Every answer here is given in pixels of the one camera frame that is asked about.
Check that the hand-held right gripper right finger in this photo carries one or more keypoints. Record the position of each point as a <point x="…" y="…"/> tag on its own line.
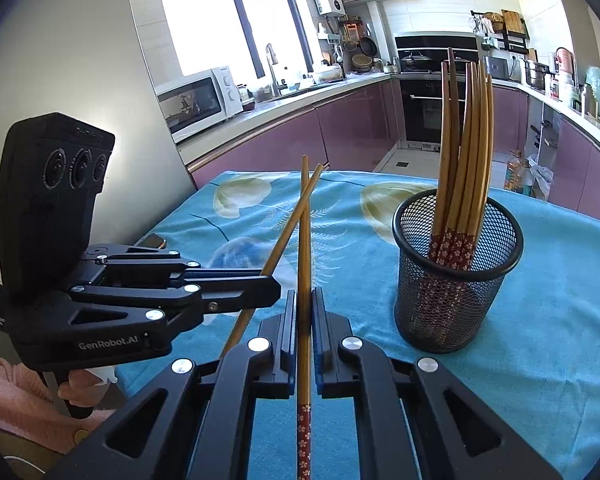
<point x="331" y="350"/>

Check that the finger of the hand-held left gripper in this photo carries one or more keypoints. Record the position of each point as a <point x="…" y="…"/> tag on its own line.
<point x="145" y="262"/>
<point x="230" y="295"/>

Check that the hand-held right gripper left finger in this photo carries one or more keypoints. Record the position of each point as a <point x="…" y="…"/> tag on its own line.
<point x="281" y="347"/>

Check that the wooden chopstick floral red end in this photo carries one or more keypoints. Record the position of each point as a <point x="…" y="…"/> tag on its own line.
<point x="305" y="240"/>
<point x="292" y="220"/>

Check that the black mesh holder cup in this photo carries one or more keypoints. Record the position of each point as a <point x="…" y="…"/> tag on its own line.
<point x="445" y="320"/>

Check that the bunch of wooden chopsticks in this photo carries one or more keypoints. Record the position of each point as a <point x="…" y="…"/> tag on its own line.
<point x="460" y="185"/>

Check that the person's left forearm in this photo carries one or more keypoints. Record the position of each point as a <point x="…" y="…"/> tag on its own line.
<point x="15" y="405"/>

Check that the person's left hand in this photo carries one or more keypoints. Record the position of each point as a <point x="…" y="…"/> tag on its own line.
<point x="80" y="390"/>

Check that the smartphone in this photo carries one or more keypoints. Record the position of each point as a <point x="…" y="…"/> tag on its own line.
<point x="151" y="241"/>

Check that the white tissue wad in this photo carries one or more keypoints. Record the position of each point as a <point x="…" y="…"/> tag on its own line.
<point x="102" y="375"/>

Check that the grey refrigerator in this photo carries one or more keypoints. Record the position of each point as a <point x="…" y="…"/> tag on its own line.
<point x="65" y="60"/>

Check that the purple base cabinets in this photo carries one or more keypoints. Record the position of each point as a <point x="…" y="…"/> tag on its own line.
<point x="280" y="135"/>
<point x="580" y="165"/>

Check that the white microwave oven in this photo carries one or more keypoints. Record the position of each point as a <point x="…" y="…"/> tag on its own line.
<point x="215" y="95"/>

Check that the blue printed tablecloth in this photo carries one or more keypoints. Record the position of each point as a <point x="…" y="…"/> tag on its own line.
<point x="555" y="335"/>

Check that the steel kitchen faucet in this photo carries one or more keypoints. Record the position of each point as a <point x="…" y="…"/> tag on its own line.
<point x="272" y="67"/>

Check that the kitchen window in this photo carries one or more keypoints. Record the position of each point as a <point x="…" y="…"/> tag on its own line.
<point x="200" y="25"/>

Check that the cooking oil bottle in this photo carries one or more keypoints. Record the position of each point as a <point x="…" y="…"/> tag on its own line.
<point x="517" y="177"/>

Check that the black built-in oven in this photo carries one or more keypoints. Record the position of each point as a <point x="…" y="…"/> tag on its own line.
<point x="422" y="110"/>

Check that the white plastic bags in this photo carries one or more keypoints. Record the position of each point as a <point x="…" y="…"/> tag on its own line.
<point x="541" y="180"/>

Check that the hanging frying pan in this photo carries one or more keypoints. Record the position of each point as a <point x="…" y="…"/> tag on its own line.
<point x="368" y="47"/>

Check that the wok with lid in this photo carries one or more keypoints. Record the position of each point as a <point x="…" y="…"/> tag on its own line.
<point x="415" y="61"/>

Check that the black range hood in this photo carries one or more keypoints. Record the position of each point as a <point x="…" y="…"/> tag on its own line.
<point x="430" y="42"/>

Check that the steel pot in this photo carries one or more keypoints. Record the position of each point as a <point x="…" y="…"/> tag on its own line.
<point x="536" y="74"/>

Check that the pink thermos jug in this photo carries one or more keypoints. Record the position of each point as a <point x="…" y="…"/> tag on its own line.
<point x="565" y="62"/>

